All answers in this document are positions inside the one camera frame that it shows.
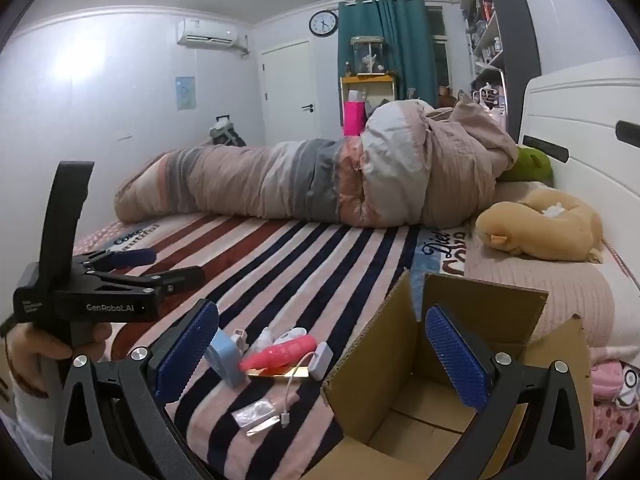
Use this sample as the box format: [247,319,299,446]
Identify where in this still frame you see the yellow shelf unit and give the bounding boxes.
[340,74,399,136]

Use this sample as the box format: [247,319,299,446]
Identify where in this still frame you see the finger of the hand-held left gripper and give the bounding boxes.
[75,248,157,273]
[87,266,207,297]

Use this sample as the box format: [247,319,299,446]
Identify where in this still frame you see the pink plush with panda print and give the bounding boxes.
[590,360,640,408]

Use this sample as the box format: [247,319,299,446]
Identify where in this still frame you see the grey stroller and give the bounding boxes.
[209,116,247,148]

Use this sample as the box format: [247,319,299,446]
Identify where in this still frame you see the bright pink bag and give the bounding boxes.
[343,101,365,137]

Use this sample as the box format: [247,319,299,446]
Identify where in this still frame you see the white plastic double-cup holder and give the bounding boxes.
[255,326,307,356]

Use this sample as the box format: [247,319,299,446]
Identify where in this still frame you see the green plush toy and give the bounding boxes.
[497,146,555,183]

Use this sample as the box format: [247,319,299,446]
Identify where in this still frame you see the tall bookshelf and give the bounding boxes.
[460,0,542,133]

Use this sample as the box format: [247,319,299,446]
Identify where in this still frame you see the white adapter with cable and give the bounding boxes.
[279,341,334,428]

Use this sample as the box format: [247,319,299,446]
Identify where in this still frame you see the window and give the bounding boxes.
[425,6,448,96]

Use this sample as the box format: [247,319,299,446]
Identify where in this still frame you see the round wall clock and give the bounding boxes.
[308,10,339,37]

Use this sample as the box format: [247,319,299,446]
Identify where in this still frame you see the white door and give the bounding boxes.
[260,41,318,143]

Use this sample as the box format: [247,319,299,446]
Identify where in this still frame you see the rolled pink grey duvet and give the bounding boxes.
[114,91,520,233]

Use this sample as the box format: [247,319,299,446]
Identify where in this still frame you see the white bed headboard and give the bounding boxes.
[517,55,640,281]

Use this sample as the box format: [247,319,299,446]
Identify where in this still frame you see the light blue handheld device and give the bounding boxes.
[206,329,251,388]

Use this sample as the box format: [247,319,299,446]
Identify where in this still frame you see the clear plastic packet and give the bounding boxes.
[231,400,281,437]

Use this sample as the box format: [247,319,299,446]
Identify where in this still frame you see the blue wall poster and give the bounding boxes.
[175,76,196,110]

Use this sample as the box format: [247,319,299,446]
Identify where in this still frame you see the gold card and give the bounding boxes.
[248,365,311,380]

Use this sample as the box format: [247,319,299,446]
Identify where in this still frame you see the tan plush toy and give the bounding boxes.
[475,188,605,263]

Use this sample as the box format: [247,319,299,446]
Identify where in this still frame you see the teal curtain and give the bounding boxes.
[337,0,437,108]

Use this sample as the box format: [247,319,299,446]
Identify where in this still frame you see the striped plush blanket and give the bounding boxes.
[72,210,471,480]

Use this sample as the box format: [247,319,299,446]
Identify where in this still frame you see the person's left hand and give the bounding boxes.
[7,322,113,396]

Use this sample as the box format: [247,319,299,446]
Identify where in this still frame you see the pink plastic toy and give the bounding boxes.
[240,336,318,372]

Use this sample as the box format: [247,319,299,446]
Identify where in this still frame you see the white air conditioner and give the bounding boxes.
[176,18,250,56]

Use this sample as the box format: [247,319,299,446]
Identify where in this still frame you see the person's left forearm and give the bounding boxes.
[0,380,56,480]

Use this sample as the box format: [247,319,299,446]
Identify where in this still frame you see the glass display case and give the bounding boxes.
[351,36,387,77]

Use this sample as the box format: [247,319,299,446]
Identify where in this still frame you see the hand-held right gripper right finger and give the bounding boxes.
[424,304,588,480]

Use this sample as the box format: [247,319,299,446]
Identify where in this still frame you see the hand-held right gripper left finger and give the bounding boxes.
[50,299,221,480]

